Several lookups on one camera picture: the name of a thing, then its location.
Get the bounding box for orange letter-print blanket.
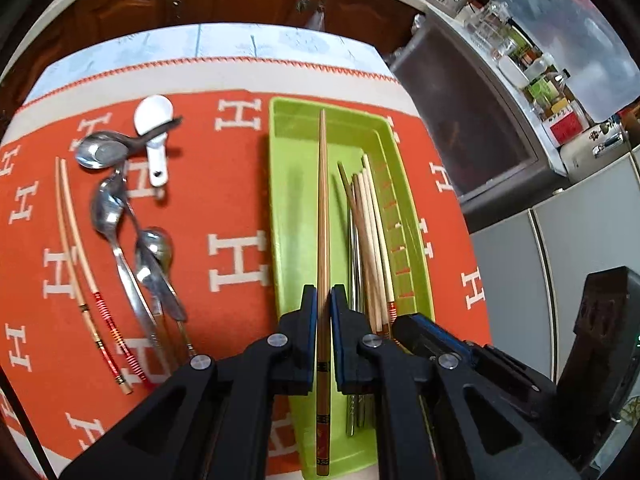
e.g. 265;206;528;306
0;55;493;480

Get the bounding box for white spoon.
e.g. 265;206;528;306
134;95;175;187

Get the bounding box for white floral appliance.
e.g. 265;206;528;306
560;125;640;181

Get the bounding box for bundle of chopsticks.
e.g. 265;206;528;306
337;154;401;436

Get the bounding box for translucent plastic sheet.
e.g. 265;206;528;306
500;0;640;123

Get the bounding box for green label oil bottle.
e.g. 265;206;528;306
525;67;571;106

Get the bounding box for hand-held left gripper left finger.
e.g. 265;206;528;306
60;284;319;480

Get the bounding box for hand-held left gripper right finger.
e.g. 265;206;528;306
327;284;583;480

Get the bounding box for grey refrigerator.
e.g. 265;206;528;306
470;142;640;391

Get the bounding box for green plastic tray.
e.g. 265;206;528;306
267;96;435;480

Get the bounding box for white bowl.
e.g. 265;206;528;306
497;55;531;86

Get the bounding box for pale blue tablecloth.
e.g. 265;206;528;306
30;22;396;86

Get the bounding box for brown wooden chopstick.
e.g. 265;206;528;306
315;108;332;478

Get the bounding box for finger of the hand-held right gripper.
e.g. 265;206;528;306
425;322;556;411
391;313;466;361

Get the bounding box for red label white container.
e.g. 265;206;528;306
542;105;586;148

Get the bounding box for metal spoon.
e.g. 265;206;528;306
90;172;176;376
75;116;183;171
134;255;197;361
135;227;190;323

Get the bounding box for pale red-banded chopstick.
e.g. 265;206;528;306
54;156;135;396
60;158;153;391

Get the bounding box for glass pitcher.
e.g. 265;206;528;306
467;2;511;58

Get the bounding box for clear plastic bottle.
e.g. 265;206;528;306
525;55;556;81

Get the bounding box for brown wooden cabinets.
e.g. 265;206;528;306
0;0;426;126

